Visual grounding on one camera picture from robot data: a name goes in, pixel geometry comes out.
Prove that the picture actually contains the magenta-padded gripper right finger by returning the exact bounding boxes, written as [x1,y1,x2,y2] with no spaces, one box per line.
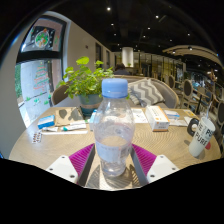
[130,143,180,187]

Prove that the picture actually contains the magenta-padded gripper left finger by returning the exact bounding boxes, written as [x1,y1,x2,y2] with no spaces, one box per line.
[45,143,98,188]

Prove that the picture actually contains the clear bottle with blue cap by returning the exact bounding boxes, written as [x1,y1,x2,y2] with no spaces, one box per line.
[93,78,136,178]

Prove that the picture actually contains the white and teal tube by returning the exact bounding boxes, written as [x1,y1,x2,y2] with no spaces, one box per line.
[60,123,88,132]

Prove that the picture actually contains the orange and white box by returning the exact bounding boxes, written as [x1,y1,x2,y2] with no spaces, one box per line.
[145,105,171,132]

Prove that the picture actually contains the brown paper pad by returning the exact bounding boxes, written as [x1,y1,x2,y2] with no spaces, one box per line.
[54,106,85,127]

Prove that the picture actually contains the small blue box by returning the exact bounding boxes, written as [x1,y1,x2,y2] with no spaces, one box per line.
[37,114,56,130]

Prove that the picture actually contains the small white blue packet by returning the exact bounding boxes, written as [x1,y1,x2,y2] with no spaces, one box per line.
[164,109,181,120]

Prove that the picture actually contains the white mug with dark lettering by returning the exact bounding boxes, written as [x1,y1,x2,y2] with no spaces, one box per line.
[187,115,217,158]

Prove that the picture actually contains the grey white chevron cushion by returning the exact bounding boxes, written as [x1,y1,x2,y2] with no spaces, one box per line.
[127,78,166,107]

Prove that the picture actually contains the grey curved sofa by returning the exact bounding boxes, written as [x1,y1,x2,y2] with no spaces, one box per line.
[51,74,180,109]

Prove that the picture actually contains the green potted plant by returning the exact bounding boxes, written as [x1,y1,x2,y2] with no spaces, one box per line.
[56,56,115,117]

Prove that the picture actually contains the window with colourful poster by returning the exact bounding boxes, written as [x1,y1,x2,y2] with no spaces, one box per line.
[14,14,68,128]

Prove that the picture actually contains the person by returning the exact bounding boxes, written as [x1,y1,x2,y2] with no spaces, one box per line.
[113,63,132,76]

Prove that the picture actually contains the white round pillar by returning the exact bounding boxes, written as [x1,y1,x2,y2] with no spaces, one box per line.
[121,46,135,69]

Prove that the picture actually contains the group of ceiling spotlights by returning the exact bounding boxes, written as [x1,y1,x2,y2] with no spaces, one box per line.
[103,4,214,54]

